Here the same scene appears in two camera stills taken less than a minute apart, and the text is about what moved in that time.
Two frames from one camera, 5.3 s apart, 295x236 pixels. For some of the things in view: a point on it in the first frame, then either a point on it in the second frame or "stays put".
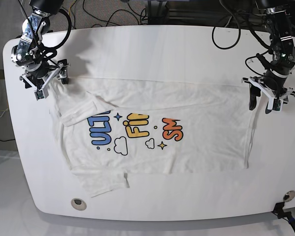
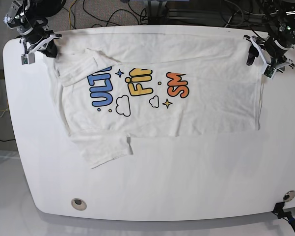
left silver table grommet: (78, 204) stays put
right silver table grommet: (289, 196) stays put
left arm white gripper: (41, 92) → (50, 50)
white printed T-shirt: (114, 127) → (119, 83)
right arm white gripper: (276, 103) → (269, 70)
